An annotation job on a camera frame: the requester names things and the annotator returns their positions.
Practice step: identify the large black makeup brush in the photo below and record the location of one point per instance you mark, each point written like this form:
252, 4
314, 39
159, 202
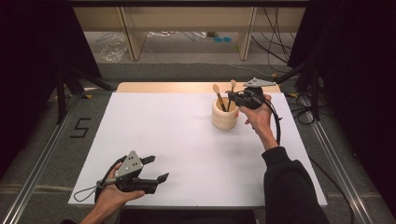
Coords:
216, 88

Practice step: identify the thin black makeup brush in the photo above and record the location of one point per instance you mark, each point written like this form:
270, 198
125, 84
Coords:
233, 83

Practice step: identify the cream ribbed brush holder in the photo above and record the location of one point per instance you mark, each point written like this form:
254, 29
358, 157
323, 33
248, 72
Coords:
222, 119

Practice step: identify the clear plastic bag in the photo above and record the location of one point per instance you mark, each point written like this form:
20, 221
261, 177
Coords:
113, 49

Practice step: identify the black tripod stand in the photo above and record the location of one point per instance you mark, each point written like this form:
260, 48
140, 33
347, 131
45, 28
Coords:
314, 93
61, 93

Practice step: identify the aluminium floor rail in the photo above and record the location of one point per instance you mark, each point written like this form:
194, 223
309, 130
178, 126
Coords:
336, 161
37, 174

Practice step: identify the light wooden shelf unit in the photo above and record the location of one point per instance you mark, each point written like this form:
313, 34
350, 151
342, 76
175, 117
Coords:
132, 37

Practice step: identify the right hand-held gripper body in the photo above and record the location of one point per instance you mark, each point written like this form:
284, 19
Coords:
253, 98

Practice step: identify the white table board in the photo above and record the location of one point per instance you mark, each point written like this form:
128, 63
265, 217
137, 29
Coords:
174, 124

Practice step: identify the person's right hand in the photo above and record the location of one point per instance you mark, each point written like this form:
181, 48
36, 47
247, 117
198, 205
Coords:
261, 119

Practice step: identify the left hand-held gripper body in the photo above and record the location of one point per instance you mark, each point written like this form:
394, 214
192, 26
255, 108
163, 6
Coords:
131, 165

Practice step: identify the person's left hand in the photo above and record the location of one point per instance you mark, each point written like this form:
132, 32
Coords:
113, 197

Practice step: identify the black curtain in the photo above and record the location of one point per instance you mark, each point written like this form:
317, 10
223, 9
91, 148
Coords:
358, 77
31, 62

